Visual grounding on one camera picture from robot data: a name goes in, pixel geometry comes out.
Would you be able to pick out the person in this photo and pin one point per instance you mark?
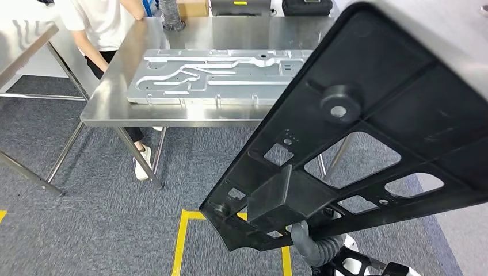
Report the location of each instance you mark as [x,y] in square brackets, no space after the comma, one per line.
[99,23]

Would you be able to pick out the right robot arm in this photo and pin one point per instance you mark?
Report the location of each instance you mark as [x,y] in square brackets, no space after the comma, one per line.
[324,251]

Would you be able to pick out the person's left forearm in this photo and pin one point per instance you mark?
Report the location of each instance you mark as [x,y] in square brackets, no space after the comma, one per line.
[133,8]

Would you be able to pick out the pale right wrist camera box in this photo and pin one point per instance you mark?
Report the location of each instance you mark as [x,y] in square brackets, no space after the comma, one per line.
[396,271]

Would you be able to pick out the plain black case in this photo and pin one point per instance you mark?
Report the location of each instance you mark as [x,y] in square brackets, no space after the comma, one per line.
[305,8]

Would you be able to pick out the black plastic plate frame part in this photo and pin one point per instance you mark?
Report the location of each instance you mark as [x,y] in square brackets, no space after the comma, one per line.
[381,61]

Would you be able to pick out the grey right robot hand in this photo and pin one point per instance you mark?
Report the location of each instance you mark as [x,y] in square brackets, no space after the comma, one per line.
[301,234]

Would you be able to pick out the steel side table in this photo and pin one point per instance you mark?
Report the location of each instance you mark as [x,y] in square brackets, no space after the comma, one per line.
[19,38]

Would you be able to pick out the machined aluminium plate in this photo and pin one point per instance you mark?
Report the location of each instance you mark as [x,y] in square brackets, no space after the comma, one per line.
[228,91]

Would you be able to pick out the short yellow floor tape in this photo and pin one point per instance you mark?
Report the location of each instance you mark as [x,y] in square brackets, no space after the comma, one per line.
[2,216]

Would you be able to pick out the person's right forearm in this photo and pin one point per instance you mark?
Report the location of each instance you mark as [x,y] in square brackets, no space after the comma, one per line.
[89,51]

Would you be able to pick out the brown cardboard box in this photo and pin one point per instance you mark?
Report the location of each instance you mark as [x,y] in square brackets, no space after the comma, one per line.
[194,7]

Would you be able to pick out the yellow floor tape rectangle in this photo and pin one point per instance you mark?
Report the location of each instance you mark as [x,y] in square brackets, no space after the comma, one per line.
[179,243]

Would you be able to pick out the stainless steel workbench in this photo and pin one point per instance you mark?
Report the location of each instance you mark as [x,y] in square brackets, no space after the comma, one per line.
[228,34]

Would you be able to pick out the black case yellow label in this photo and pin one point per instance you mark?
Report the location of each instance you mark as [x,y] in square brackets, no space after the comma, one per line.
[240,9]

